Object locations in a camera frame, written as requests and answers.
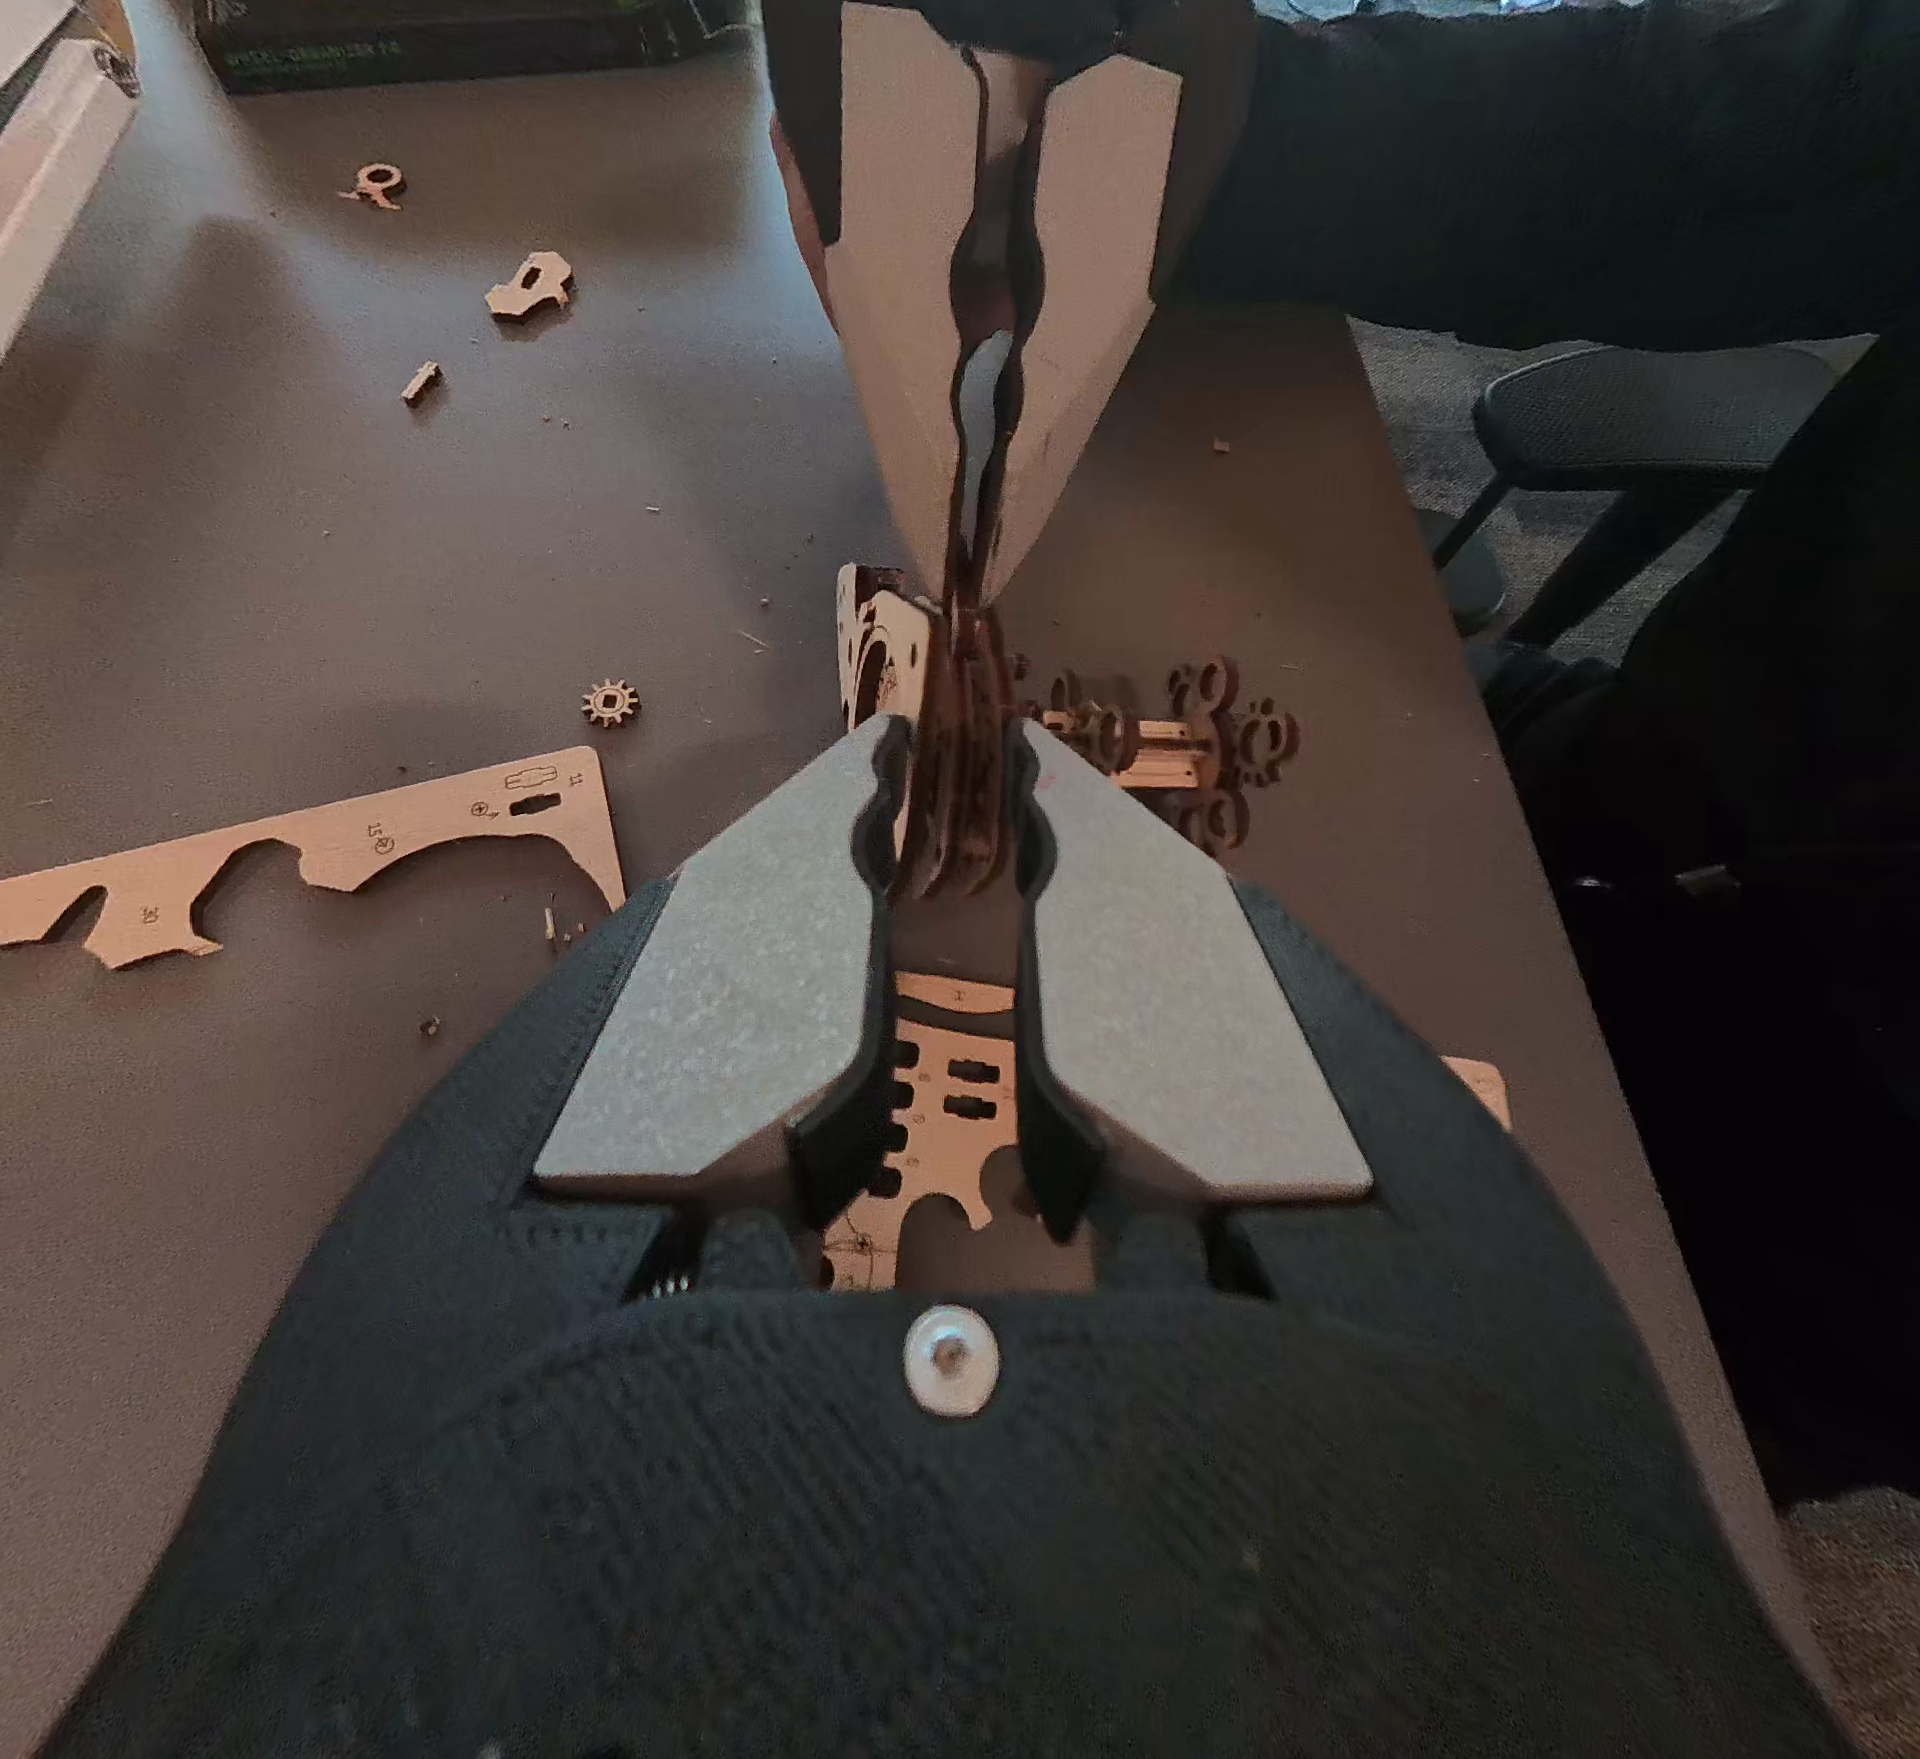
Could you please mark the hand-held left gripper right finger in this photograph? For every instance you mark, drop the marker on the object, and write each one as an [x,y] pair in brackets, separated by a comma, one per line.
[1185,1025]

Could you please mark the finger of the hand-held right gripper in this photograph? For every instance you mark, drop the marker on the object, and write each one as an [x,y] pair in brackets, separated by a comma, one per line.
[1103,229]
[893,245]

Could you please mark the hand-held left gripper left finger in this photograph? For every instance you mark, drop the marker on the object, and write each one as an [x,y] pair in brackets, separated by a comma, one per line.
[720,995]

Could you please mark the cut-out plywood sheet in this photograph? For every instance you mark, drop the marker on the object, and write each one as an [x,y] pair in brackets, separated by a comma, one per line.
[968,1041]

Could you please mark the round wooden gear model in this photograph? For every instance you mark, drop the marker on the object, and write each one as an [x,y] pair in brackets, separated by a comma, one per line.
[952,771]

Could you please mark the person's right forearm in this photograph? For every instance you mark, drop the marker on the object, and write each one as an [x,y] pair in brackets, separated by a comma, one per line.
[1500,169]

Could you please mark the person's right hand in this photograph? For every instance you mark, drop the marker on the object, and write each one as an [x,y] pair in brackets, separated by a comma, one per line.
[803,223]

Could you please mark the wooden gear axle assembly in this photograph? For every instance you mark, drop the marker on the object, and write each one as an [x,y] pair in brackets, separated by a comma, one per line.
[1185,747]

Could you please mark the small wooden gear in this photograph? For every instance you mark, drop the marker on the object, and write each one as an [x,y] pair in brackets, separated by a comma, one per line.
[610,703]

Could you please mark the broken plywood sheet fragment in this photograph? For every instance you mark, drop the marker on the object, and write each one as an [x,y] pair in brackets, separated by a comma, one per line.
[450,837]

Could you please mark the small keyhole wooden piece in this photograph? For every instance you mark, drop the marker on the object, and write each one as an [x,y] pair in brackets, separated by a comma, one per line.
[532,287]

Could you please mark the tiny wooden peg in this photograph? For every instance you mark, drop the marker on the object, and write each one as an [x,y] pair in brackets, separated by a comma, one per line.
[423,381]

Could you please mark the black chair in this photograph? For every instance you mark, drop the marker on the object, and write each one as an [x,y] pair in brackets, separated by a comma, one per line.
[1651,417]

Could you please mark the person's dark clothed body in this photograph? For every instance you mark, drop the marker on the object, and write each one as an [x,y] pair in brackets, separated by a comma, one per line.
[1771,891]

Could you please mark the white page holder bar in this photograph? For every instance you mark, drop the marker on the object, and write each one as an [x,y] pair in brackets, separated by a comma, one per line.
[60,163]

